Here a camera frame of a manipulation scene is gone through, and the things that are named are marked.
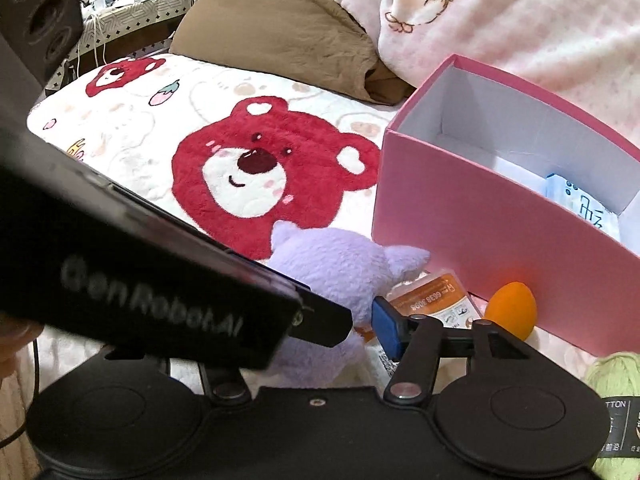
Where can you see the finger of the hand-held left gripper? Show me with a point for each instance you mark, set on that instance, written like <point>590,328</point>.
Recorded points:
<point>325,322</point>

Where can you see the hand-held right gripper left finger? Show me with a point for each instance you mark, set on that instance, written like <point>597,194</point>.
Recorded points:
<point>227,390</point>

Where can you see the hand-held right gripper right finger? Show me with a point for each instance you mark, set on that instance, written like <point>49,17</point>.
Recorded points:
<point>387,327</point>

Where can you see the orange and white packet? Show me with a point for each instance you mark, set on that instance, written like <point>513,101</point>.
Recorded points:
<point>435,295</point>

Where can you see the purple plush toy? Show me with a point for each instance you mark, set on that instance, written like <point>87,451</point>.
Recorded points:
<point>330,265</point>

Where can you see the pink cardboard box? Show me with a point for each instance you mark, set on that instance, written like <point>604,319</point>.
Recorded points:
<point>450,220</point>

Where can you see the green yarn ball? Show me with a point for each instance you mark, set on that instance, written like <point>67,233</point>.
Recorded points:
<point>615,375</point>

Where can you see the person's left hand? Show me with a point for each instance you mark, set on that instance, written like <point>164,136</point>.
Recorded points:
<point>15,332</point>

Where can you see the orange egg-shaped sponge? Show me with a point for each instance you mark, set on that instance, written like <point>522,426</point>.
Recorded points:
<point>512,307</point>

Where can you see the red bear printed blanket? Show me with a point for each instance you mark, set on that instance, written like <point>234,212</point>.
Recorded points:
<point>150,125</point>

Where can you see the blue wet wipes packet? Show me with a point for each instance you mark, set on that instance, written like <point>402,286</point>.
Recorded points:
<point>575,200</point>

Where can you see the table with patterned cloth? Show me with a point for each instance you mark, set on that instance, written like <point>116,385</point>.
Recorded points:
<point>130,20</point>

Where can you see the black speaker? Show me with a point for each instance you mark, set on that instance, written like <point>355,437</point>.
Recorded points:
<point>45,10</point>

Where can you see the brown pillow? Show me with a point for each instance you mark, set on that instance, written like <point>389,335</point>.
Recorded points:
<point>280,20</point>

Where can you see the pink printed blanket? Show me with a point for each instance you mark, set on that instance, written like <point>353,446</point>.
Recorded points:
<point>525,20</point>

